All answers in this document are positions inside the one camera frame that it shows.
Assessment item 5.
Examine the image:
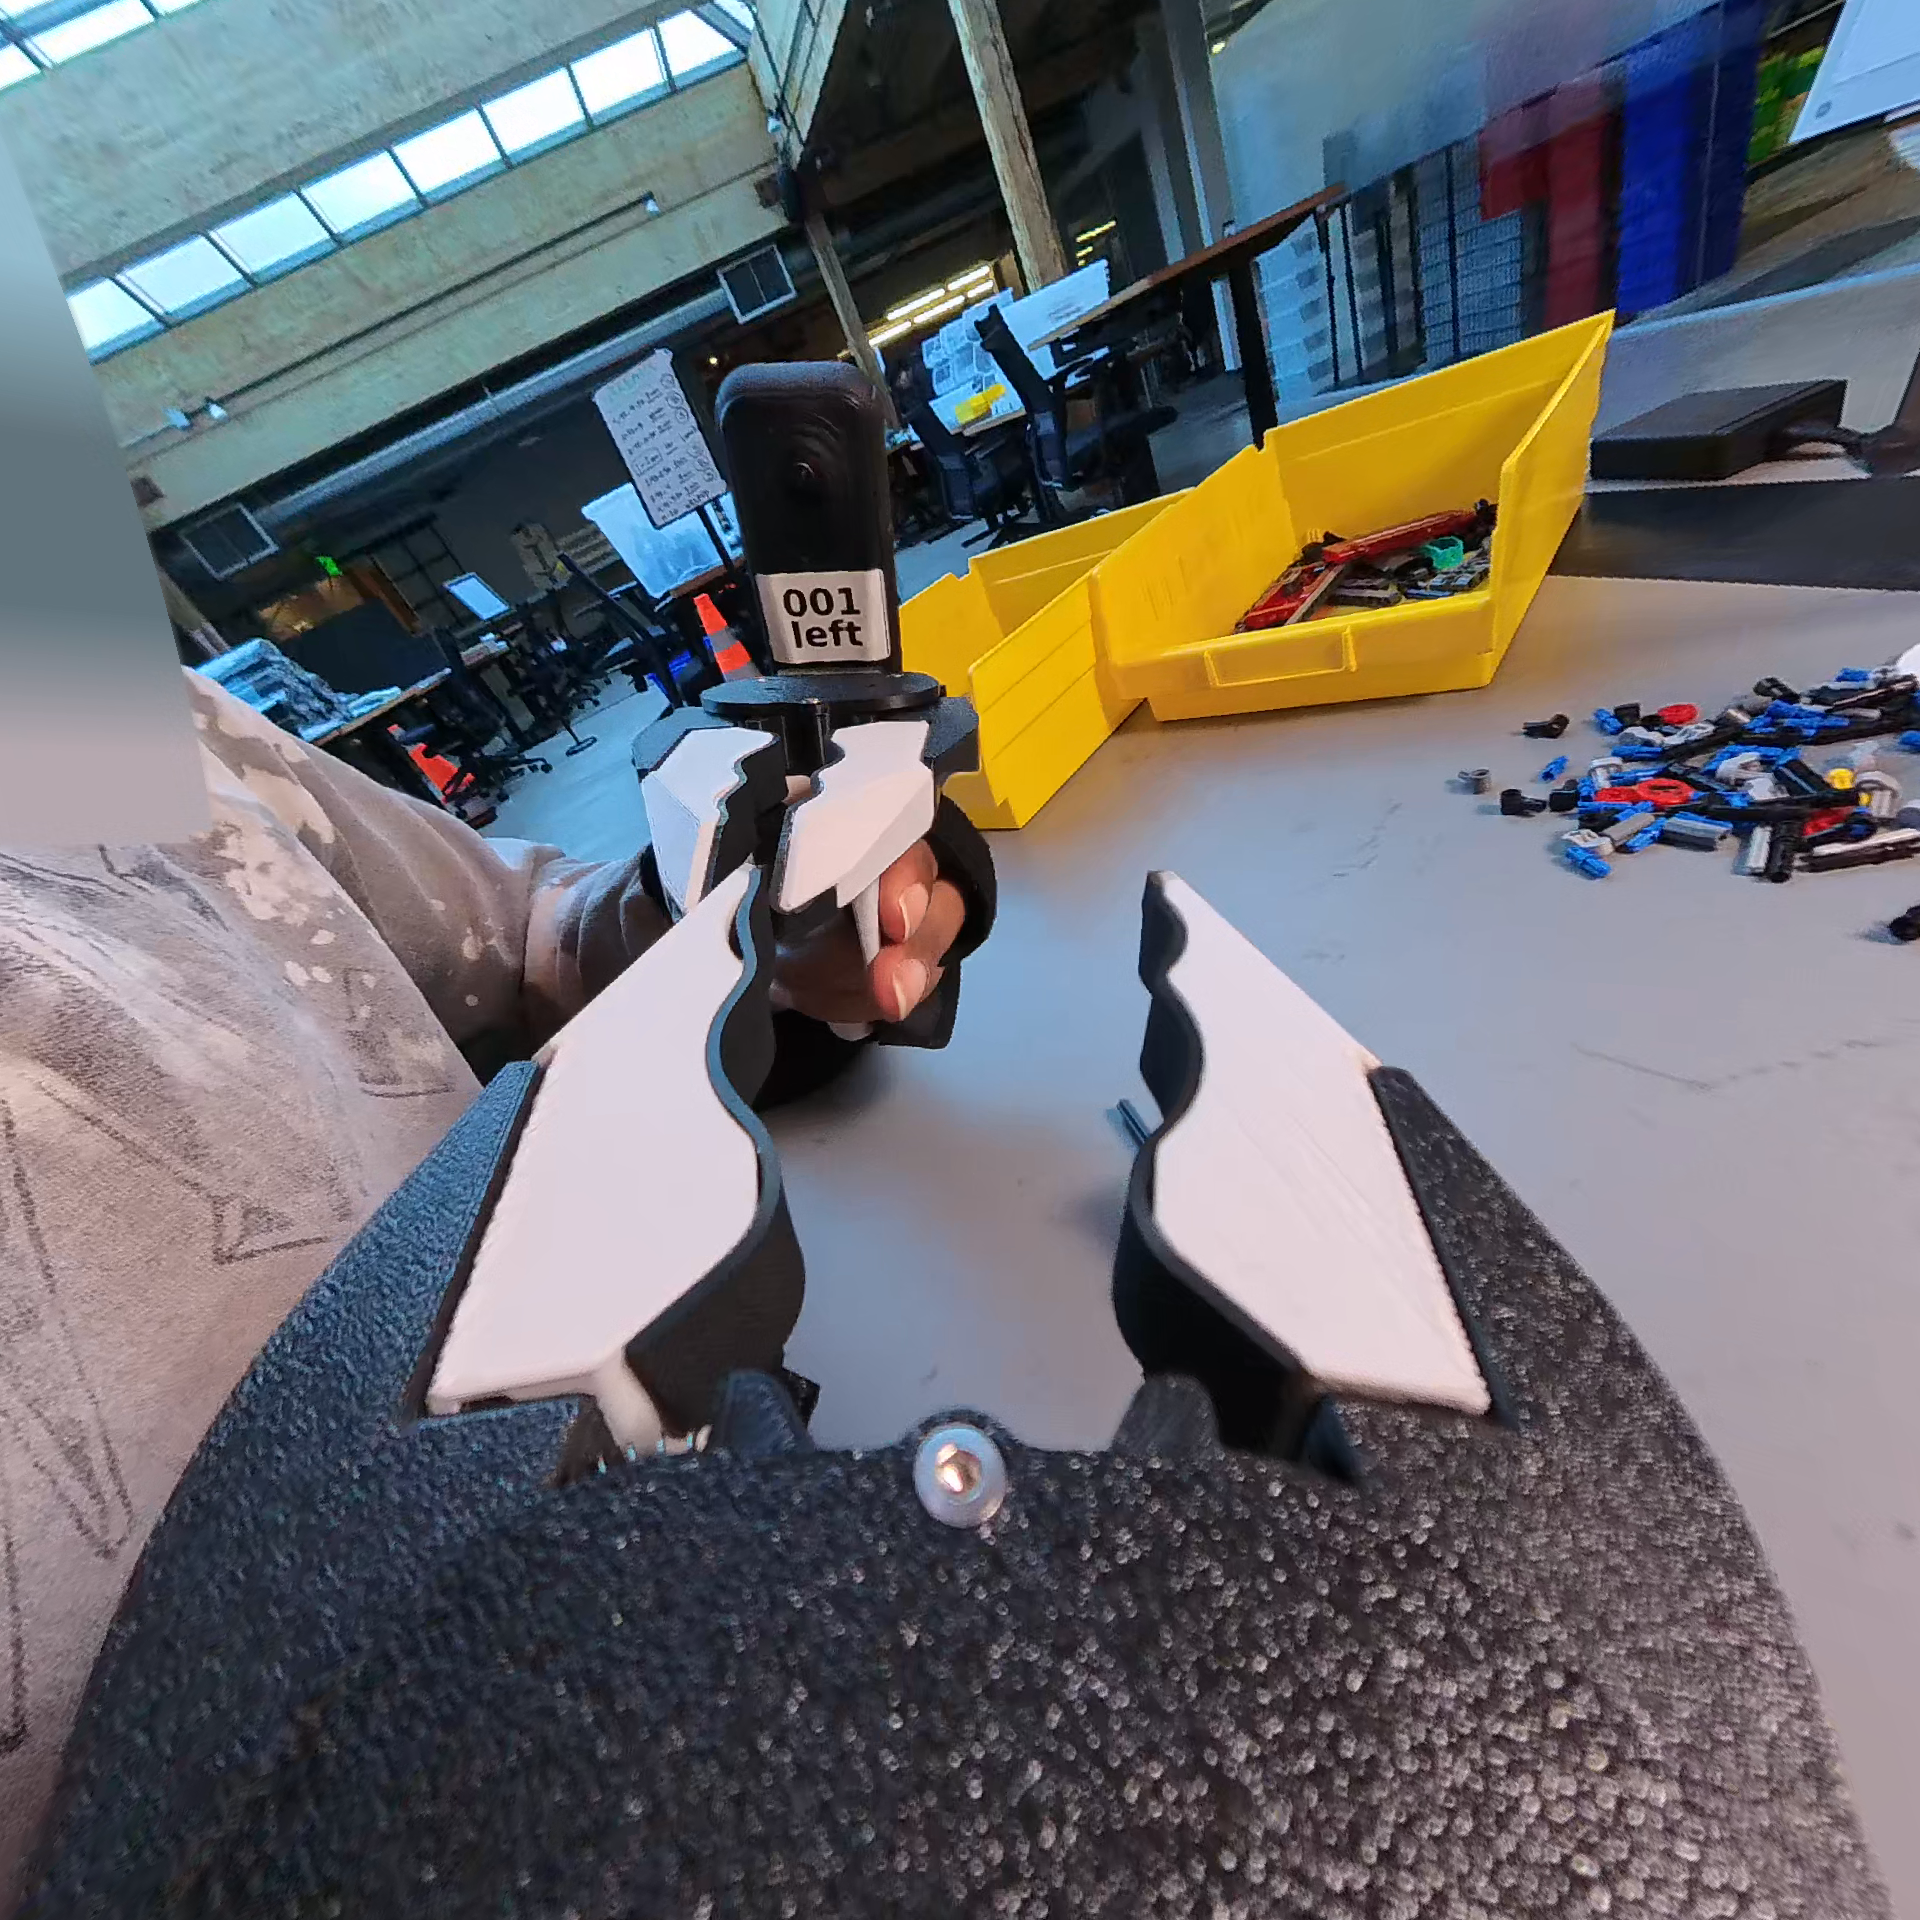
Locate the black office chair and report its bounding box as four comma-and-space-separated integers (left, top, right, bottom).
974, 301, 1180, 520

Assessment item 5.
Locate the wooden standing desk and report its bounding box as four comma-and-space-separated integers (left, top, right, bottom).
1034, 184, 1348, 453

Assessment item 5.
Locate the pile of mixed coloured connectors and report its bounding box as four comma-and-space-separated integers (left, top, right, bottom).
1501, 666, 1920, 889

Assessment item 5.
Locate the assorted spare parts heap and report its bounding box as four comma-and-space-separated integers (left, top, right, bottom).
1237, 503, 1502, 637

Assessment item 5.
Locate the black power cord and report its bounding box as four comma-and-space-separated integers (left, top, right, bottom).
1782, 414, 1920, 481

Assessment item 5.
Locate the white notice board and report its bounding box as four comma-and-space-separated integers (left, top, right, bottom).
593, 349, 716, 531

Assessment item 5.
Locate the grey patterned sweatshirt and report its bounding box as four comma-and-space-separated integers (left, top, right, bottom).
0, 666, 542, 1818

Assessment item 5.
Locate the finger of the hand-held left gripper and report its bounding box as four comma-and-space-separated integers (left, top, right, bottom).
636, 722, 792, 920
768, 722, 943, 915

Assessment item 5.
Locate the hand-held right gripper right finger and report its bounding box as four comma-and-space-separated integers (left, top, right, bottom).
1115, 870, 1499, 1484

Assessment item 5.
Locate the person's left hand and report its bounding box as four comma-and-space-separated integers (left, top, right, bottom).
768, 862, 972, 1040

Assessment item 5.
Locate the black power adapter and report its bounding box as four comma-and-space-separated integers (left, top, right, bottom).
1591, 379, 1850, 483

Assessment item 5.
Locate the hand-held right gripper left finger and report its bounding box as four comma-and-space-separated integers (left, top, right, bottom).
426, 864, 810, 1454

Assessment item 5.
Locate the yellow storage bin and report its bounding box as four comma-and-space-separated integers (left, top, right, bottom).
1093, 310, 1619, 727
897, 492, 1190, 833

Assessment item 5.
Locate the person's left forearm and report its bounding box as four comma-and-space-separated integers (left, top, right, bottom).
435, 833, 670, 1082

